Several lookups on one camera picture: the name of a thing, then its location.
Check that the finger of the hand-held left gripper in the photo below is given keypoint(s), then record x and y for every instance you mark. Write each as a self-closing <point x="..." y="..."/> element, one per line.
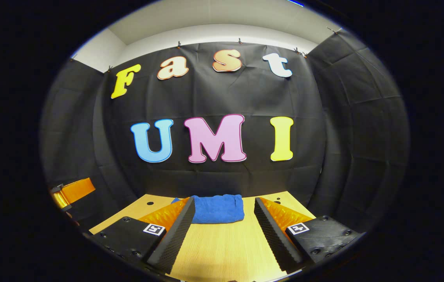
<point x="77" y="190"/>

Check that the blue button shirt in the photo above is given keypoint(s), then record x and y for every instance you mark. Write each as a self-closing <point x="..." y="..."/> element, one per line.
<point x="218" y="209"/>

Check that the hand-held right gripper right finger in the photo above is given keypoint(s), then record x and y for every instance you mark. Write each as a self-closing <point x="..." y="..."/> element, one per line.
<point x="271" y="235"/>

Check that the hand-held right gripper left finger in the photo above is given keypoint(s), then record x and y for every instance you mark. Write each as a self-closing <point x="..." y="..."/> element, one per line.
<point x="177" y="239"/>

